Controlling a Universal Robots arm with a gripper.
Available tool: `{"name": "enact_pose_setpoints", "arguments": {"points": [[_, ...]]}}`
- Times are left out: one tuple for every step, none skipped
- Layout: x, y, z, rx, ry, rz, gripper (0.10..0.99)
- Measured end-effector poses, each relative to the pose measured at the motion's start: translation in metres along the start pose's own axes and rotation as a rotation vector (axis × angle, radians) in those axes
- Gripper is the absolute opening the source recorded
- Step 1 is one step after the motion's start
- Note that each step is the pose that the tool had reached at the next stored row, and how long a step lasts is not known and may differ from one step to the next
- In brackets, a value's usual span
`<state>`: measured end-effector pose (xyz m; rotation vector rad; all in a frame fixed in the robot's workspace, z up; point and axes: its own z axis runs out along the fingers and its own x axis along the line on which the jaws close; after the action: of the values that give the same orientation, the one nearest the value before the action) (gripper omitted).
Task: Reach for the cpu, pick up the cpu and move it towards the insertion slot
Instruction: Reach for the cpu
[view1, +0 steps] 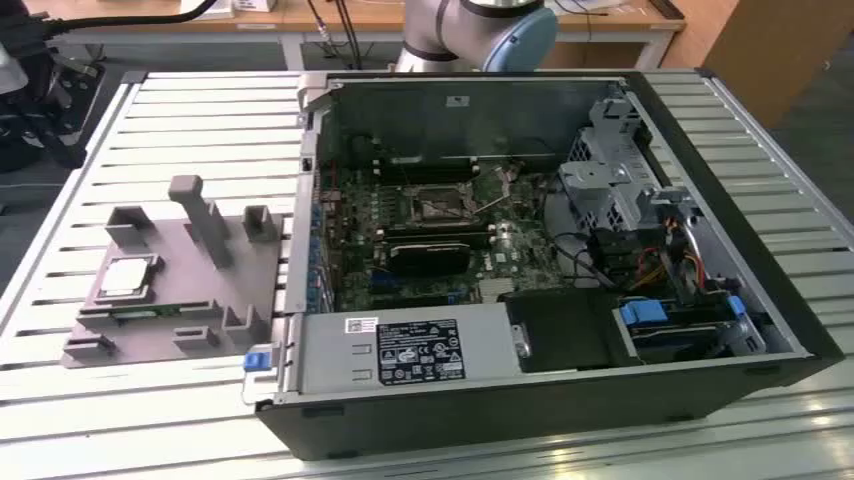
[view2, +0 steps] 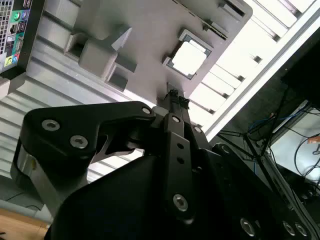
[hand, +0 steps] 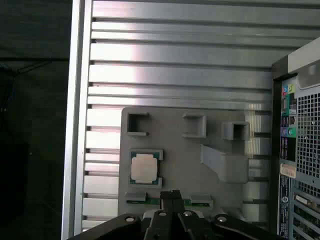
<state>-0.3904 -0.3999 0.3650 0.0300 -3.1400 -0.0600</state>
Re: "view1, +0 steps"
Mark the small blue clip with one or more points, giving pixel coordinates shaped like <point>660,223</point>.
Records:
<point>736,307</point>

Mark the CPU socket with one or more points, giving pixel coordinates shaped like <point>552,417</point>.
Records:
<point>441,210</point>

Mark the black open PC case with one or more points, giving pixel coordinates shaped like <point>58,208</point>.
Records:
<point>468,425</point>

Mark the white box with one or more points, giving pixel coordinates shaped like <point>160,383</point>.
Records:
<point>241,7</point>

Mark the black graphics card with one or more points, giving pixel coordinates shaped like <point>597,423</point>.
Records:
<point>428,257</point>

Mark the white sticker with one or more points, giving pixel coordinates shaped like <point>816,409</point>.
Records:
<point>458,100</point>

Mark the silver square CPU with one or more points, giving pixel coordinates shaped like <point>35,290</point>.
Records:
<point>128,276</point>

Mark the green RAM stick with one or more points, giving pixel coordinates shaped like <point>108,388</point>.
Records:
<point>144,312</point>

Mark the blue case latch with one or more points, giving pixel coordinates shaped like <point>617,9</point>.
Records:
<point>258,362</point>

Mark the black power supply label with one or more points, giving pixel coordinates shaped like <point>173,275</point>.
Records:
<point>421,352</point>

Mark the silver drive cage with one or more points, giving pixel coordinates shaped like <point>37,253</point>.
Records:
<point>601,200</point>

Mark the black RAM slot bank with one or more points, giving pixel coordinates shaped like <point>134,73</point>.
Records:
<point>428,172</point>
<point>434,236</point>

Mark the silver power supply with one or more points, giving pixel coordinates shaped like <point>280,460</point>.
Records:
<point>334,350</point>

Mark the wooden desk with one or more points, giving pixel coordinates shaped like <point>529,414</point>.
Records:
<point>281,25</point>

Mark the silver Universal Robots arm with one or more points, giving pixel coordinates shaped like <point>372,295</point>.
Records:
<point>434,30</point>

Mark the small silver heatsink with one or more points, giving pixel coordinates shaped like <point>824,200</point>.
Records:
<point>497,290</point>

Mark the grey parts rack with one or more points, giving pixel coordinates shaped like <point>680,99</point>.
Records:
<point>188,290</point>

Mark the brown wooden cabinet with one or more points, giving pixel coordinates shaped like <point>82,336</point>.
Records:
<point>775,50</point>

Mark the blue disk carrier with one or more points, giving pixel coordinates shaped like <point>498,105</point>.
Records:
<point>643,314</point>

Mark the green motherboard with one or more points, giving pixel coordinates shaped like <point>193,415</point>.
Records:
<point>521,255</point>

